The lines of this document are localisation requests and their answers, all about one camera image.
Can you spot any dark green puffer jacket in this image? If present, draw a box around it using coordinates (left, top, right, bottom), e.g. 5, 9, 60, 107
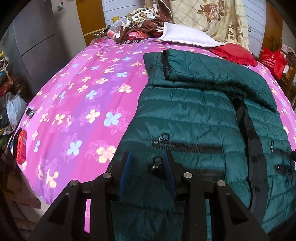
111, 49, 295, 240

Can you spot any wooden shelf rack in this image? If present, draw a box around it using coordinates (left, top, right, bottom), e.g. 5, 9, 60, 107
279, 50, 295, 110

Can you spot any pink floral bed sheet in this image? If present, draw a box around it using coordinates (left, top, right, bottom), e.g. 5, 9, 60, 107
10, 38, 296, 233

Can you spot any red box at bedside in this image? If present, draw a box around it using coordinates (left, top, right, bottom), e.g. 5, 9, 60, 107
16, 128, 27, 165

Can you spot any red shopping bag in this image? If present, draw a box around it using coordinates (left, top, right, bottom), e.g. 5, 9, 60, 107
259, 48, 287, 80

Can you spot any small black device on bed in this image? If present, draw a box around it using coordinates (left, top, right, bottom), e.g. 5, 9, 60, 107
26, 108, 36, 119

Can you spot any red ruffled cushion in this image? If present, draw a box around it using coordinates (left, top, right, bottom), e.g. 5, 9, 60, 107
209, 43, 258, 67

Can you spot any white plastic bag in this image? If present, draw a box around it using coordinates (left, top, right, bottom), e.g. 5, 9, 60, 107
6, 92, 27, 130

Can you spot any cream rose quilt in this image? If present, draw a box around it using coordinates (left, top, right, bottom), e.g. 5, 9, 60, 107
169, 1, 248, 49

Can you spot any white pillow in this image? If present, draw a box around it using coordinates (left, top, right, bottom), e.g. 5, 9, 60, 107
158, 22, 226, 48

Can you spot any grey wardrobe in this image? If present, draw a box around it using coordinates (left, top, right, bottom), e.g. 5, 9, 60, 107
1, 1, 86, 95

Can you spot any brown floral bedding pile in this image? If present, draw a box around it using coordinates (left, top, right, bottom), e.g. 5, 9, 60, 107
92, 0, 173, 45

